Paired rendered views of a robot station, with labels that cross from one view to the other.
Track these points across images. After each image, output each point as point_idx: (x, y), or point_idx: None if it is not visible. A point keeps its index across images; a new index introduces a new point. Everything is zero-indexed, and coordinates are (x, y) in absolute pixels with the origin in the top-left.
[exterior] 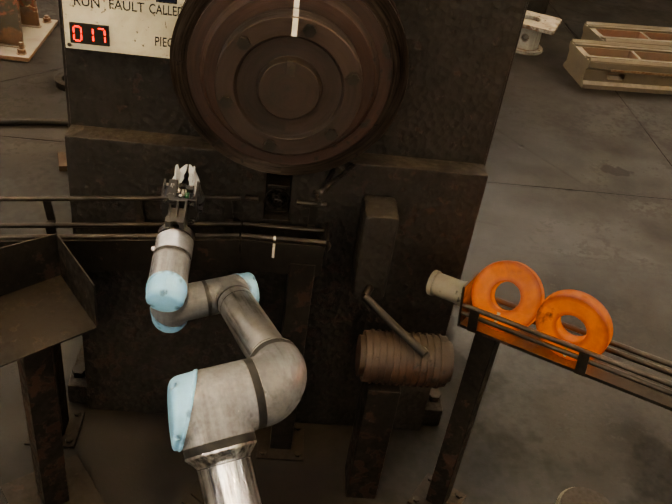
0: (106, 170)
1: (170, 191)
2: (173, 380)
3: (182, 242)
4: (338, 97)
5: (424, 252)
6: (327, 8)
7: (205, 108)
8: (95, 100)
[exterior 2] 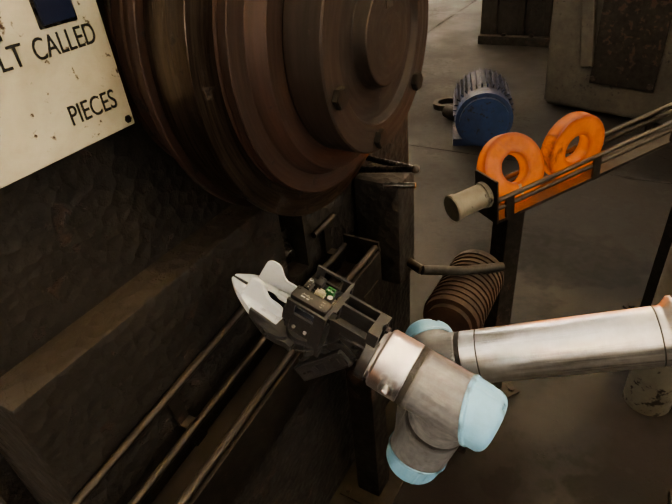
0: (109, 399)
1: (317, 304)
2: None
3: (414, 341)
4: (409, 23)
5: None
6: None
7: (269, 151)
8: (5, 309)
